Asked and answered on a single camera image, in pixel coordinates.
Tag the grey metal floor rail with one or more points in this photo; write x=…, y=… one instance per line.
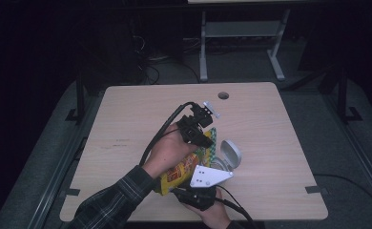
x=52, y=187
x=365, y=159

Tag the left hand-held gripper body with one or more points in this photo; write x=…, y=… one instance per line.
x=192, y=127

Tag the person's left hand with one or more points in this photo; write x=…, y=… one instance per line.
x=168, y=152

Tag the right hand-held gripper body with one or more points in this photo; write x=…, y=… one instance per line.
x=206, y=176

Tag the black tape strip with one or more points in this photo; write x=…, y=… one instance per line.
x=71, y=192
x=316, y=190

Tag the yellow spout pouch green cap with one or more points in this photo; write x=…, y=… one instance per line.
x=179, y=173

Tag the black metal stand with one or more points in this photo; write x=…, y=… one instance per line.
x=342, y=95
x=80, y=101

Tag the person's right hand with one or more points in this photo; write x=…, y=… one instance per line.
x=217, y=216

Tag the white metal desk frame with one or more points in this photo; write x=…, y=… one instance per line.
x=243, y=29

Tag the clear jar with white lid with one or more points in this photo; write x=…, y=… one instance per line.
x=231, y=154

